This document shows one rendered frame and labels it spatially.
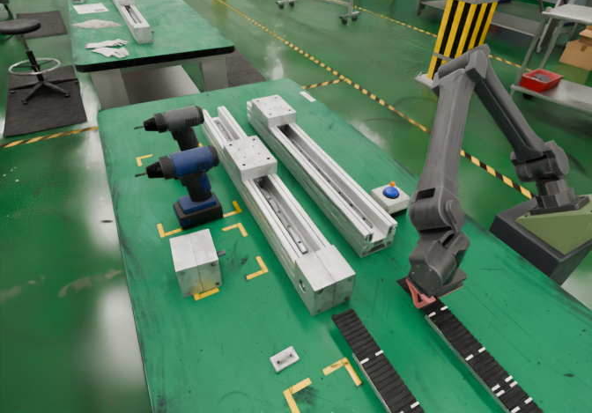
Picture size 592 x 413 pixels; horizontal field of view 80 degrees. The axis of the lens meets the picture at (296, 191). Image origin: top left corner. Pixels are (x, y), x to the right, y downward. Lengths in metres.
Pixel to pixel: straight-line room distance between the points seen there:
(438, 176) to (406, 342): 0.35
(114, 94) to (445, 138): 2.05
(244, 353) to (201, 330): 0.11
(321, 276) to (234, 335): 0.22
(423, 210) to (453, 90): 0.30
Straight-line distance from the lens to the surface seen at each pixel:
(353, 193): 0.99
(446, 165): 0.72
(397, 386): 0.74
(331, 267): 0.77
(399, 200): 1.02
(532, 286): 1.04
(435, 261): 0.65
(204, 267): 0.80
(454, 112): 0.81
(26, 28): 3.96
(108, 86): 2.44
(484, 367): 0.81
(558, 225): 1.14
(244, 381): 0.75
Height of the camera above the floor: 1.47
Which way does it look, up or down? 39 degrees down
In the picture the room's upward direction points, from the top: 2 degrees clockwise
